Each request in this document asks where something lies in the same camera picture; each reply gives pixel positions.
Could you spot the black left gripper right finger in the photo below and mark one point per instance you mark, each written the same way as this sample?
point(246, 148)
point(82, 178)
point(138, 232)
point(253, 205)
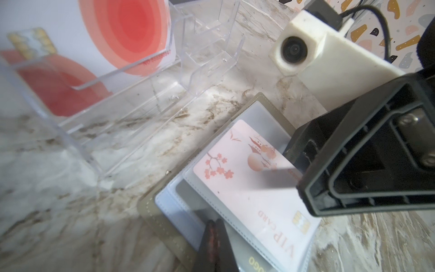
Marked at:
point(224, 255)

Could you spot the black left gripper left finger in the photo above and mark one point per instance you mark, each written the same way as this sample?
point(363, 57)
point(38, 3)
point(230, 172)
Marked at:
point(207, 255)

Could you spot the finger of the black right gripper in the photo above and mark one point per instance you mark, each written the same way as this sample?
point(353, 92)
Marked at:
point(309, 139)
point(381, 157)

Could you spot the white floral credit card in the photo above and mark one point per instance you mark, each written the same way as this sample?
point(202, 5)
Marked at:
point(253, 186)

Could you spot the red circle credit card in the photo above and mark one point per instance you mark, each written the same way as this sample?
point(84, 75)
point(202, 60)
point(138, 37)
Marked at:
point(74, 54)

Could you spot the black VIP card in wallet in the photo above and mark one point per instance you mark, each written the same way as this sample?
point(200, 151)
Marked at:
point(252, 262)

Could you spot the clear acrylic card box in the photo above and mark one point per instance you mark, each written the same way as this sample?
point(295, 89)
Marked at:
point(107, 133)

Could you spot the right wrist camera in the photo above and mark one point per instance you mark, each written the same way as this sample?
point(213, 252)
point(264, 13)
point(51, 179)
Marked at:
point(335, 70)

